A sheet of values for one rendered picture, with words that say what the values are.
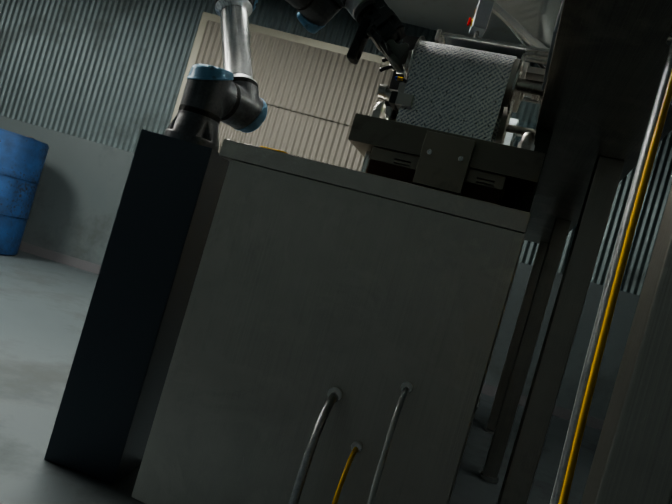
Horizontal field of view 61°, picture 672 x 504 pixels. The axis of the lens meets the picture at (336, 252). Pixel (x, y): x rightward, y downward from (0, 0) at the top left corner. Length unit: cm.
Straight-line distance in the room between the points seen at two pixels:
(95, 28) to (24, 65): 73
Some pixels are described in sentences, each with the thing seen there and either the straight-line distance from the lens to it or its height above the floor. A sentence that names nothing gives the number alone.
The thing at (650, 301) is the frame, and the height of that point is 76.
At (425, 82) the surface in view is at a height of 119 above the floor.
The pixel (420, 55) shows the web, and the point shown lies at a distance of 151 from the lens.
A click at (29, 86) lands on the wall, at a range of 600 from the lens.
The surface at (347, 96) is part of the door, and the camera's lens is 496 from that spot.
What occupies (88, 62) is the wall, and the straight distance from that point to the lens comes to 578.
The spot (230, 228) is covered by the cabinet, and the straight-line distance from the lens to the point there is 125.
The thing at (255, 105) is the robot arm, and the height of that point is 108.
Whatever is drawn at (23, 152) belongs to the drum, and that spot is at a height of 82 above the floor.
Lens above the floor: 72
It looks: 1 degrees up
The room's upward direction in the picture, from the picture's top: 16 degrees clockwise
